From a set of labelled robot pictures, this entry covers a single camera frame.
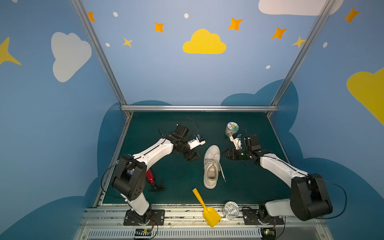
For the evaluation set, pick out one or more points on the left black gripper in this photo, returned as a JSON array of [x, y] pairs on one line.
[[188, 151]]

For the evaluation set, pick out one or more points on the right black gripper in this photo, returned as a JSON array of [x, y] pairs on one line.
[[237, 154]]

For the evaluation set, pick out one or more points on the white shoelace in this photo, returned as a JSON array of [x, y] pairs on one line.
[[217, 165]]

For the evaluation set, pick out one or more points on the white sneaker shoe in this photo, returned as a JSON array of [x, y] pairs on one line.
[[211, 168]]

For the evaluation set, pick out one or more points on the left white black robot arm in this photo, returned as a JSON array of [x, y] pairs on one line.
[[130, 173]]

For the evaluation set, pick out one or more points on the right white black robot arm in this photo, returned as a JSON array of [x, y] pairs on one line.
[[309, 197]]

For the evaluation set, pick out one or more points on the green white tin can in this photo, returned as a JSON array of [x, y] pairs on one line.
[[231, 128]]

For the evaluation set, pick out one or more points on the yellow plastic toy shovel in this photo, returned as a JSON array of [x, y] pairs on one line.
[[210, 214]]

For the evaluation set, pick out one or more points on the right small circuit board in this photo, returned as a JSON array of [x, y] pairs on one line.
[[268, 234]]

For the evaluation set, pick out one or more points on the small circuit board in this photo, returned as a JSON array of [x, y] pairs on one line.
[[142, 233], [268, 234]]

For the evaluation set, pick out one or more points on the left small circuit board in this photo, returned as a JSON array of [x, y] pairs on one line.
[[142, 233]]

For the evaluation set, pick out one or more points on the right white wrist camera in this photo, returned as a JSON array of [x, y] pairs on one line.
[[236, 140]]

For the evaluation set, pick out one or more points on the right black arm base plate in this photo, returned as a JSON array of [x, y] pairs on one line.
[[259, 217]]

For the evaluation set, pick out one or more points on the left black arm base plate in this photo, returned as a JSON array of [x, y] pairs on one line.
[[150, 217]]

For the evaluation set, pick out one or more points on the aluminium frame back rail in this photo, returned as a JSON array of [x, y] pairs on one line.
[[143, 108]]

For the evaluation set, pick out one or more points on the aluminium front rail base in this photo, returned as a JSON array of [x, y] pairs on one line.
[[187, 222]]

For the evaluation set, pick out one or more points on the aluminium frame left post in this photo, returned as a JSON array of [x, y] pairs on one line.
[[87, 24]]

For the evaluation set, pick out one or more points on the aluminium frame post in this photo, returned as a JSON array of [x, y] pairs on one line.
[[311, 38], [87, 24]]

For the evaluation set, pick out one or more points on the aluminium frame right post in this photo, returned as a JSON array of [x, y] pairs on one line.
[[311, 38]]

